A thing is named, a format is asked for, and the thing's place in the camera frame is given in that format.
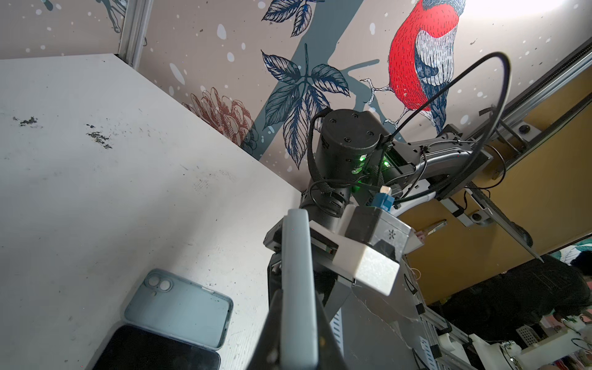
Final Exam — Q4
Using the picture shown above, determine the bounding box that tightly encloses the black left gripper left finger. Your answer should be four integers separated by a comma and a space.
247, 289, 283, 370

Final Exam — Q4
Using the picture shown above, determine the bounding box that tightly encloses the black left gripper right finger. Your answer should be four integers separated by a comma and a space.
316, 300, 348, 370

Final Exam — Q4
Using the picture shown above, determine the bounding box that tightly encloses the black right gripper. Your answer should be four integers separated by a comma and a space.
262, 216, 417, 325

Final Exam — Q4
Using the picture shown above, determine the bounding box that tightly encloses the phone black screen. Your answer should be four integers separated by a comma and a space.
93, 325, 221, 370
280, 209, 319, 369

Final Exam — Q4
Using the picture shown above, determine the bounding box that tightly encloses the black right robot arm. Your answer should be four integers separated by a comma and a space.
266, 52, 510, 317

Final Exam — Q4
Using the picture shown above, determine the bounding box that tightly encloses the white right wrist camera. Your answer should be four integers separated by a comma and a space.
308, 204, 415, 297

